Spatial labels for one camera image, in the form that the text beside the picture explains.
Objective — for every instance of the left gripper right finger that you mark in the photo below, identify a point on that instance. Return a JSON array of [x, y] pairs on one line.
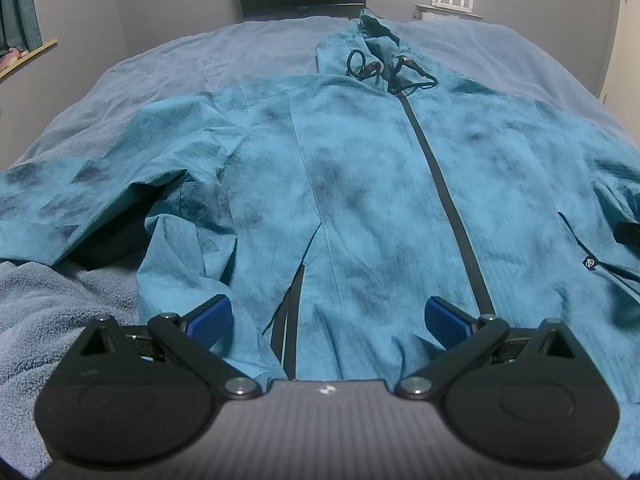
[[468, 343]]

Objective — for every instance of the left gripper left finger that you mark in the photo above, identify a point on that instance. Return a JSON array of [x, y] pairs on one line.
[[188, 338]]

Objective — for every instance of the teal tie-dye hooded jacket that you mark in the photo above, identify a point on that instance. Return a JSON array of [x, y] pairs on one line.
[[330, 206]]

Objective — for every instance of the blue fleece bed blanket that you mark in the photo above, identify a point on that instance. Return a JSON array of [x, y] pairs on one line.
[[44, 308]]

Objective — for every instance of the wooden window sill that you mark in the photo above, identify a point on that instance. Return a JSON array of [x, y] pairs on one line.
[[16, 59]]

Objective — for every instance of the teal window curtain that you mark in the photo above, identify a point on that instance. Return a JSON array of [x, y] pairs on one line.
[[19, 26]]

